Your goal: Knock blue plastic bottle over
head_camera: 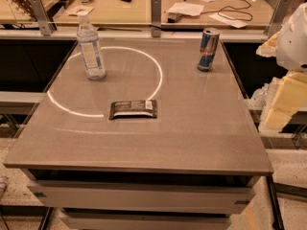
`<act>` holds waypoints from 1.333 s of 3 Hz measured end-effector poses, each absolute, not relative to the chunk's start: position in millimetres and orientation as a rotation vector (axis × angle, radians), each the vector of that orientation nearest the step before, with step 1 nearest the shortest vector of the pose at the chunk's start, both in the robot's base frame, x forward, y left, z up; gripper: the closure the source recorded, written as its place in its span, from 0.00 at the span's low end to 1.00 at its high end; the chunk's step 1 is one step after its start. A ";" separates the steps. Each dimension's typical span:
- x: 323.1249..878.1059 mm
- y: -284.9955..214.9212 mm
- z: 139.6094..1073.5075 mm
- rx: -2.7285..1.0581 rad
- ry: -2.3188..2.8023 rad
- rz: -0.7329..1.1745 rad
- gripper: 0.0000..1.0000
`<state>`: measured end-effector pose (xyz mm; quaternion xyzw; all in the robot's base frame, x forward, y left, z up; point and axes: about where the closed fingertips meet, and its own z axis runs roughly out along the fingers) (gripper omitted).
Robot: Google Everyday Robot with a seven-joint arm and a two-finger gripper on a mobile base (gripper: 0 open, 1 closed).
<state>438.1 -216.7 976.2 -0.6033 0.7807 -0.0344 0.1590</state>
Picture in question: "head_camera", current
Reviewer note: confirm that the blue silver energy drink can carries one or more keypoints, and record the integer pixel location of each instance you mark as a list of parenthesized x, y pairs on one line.
[(209, 43)]

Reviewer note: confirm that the white paper sheet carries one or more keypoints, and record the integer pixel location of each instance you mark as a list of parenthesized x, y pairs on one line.
[(186, 9)]

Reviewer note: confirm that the clear plastic water bottle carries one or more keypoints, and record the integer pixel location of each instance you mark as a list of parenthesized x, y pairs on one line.
[(89, 42)]

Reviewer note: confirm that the black snack bar wrapper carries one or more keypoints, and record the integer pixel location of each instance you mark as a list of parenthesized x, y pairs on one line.
[(142, 108)]

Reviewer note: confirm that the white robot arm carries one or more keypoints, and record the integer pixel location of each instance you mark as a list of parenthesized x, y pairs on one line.
[(291, 47)]

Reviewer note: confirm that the upper grey drawer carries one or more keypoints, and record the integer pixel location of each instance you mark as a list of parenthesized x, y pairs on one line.
[(142, 197)]

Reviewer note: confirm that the left metal bracket post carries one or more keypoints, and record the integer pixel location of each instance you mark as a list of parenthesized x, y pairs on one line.
[(44, 23)]

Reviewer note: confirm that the right metal bracket post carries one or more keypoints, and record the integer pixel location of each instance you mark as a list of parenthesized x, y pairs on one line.
[(278, 16)]

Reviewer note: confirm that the lower grey drawer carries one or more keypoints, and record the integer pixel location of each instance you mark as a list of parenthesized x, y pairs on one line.
[(106, 221)]

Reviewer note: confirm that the grey drawer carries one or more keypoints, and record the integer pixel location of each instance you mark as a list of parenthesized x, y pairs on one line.
[(106, 221), (142, 197)]

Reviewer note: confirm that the small clear bottle at right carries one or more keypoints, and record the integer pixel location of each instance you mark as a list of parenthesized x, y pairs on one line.
[(258, 97)]

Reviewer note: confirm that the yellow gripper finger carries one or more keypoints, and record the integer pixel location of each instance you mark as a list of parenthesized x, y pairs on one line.
[(289, 95), (268, 48)]

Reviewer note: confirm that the small card on desk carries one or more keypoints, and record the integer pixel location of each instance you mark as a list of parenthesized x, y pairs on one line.
[(81, 8)]

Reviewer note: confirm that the white paper under cable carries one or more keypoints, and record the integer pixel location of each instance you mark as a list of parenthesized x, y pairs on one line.
[(228, 20)]

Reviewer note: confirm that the metal bracket post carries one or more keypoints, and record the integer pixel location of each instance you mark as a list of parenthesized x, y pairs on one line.
[(156, 18), (44, 23), (278, 16)]

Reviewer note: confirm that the middle metal bracket post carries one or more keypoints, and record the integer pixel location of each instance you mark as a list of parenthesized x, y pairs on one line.
[(156, 18)]

